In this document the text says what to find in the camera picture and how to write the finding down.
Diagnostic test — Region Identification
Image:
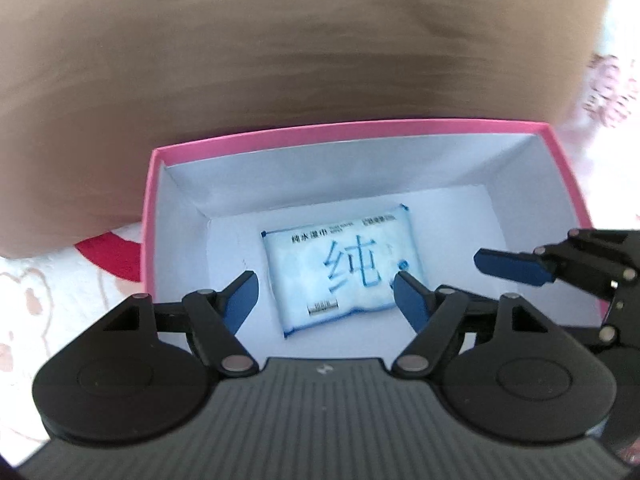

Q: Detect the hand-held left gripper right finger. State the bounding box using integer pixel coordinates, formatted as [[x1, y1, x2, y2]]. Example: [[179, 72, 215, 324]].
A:
[[391, 270, 551, 380]]

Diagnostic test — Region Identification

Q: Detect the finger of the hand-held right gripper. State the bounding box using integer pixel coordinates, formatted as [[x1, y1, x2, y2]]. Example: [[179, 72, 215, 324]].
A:
[[473, 228, 640, 292], [567, 280, 640, 358]]

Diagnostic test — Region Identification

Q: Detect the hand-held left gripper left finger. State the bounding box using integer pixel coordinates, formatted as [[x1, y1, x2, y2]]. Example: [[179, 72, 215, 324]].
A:
[[101, 270, 260, 378]]

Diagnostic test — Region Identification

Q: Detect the blue white wet wipes packet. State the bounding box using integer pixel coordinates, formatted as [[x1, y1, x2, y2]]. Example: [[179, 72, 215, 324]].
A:
[[261, 204, 428, 338]]

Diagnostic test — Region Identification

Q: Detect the pink cardboard box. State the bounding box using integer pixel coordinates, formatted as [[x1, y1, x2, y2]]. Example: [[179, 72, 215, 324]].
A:
[[141, 119, 606, 356]]

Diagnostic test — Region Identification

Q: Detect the pink floral bedsheet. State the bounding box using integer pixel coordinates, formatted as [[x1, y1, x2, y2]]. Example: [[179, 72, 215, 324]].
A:
[[552, 0, 640, 233]]

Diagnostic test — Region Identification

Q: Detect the brown pillow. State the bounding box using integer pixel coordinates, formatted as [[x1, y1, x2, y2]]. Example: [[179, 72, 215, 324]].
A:
[[0, 0, 613, 261]]

